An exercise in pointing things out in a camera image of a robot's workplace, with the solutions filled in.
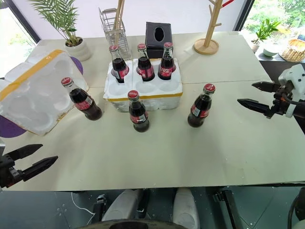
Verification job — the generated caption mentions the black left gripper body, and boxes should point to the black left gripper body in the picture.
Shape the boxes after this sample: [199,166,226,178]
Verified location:
[0,154,24,189]

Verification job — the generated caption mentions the white robot leg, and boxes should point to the white robot leg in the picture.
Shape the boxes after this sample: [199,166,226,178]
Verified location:
[172,187,201,229]
[102,189,144,223]

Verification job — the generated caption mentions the black window frame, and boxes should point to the black window frame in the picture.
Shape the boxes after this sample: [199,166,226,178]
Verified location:
[6,0,41,46]
[234,0,255,32]

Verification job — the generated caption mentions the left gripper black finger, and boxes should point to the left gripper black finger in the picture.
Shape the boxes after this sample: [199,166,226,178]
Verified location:
[5,144,43,162]
[17,156,59,181]

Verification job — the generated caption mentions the black side table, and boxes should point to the black side table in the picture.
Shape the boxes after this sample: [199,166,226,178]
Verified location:
[254,51,305,84]

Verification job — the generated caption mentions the wooden tree rack round base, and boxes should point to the wooden tree rack round base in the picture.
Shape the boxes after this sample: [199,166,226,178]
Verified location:
[193,0,220,56]

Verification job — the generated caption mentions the glass cola bottle red cap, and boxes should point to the glass cola bottle red cap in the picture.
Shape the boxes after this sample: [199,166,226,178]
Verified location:
[136,43,155,82]
[109,44,130,83]
[61,77,103,121]
[157,42,177,81]
[187,83,217,128]
[127,90,150,133]

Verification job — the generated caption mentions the metal wire basket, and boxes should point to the metal wire basket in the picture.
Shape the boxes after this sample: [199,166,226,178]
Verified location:
[99,7,133,60]

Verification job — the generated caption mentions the wooden poles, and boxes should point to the wooden poles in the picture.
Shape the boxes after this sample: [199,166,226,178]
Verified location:
[112,0,126,48]

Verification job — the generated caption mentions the round purple mat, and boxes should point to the round purple mat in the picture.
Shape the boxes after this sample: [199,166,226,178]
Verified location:
[70,56,84,76]
[0,114,27,139]

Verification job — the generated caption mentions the white ribbed plant pot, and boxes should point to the white ribbed plant pot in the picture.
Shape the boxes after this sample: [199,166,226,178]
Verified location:
[64,37,92,62]

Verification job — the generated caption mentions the green palm plant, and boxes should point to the green palm plant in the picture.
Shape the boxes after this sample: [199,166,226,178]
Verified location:
[28,0,80,47]

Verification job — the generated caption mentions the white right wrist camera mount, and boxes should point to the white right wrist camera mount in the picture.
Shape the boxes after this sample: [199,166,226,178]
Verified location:
[278,63,305,119]

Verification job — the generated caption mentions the white foam lid yellow tape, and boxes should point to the white foam lid yellow tape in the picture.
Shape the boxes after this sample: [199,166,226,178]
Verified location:
[0,49,90,137]

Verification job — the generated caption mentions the black tissue box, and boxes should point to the black tissue box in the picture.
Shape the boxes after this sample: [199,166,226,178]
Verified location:
[145,21,172,59]

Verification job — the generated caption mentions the black table frame bracket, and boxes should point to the black table frame bracket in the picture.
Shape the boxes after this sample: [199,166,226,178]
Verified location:
[92,194,107,220]

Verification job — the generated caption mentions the pale green bowl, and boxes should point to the pale green bowl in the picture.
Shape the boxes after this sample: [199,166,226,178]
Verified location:
[262,47,277,58]

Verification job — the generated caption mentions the thin white cable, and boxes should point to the thin white cable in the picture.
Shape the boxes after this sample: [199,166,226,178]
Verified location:
[71,191,94,216]

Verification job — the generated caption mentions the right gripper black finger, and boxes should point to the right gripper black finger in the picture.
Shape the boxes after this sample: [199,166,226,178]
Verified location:
[252,81,281,94]
[237,99,274,119]

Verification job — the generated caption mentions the small green potted plant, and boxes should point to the small green potted plant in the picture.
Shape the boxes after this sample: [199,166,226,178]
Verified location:
[250,18,282,53]

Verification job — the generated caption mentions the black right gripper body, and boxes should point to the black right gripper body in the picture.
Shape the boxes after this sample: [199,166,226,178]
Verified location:
[271,81,294,118]

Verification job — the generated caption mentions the white foam bottle tray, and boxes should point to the white foam bottle tray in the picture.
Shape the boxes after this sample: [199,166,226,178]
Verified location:
[102,57,183,112]

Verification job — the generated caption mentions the black table frame strut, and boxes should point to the black table frame strut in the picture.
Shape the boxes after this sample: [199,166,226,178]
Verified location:
[213,187,242,229]

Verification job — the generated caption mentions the woven wicker basket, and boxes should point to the woven wicker basket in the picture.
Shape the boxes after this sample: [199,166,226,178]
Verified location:
[278,39,305,63]

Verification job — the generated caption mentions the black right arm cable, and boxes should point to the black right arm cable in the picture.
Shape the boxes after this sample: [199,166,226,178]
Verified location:
[287,187,302,229]

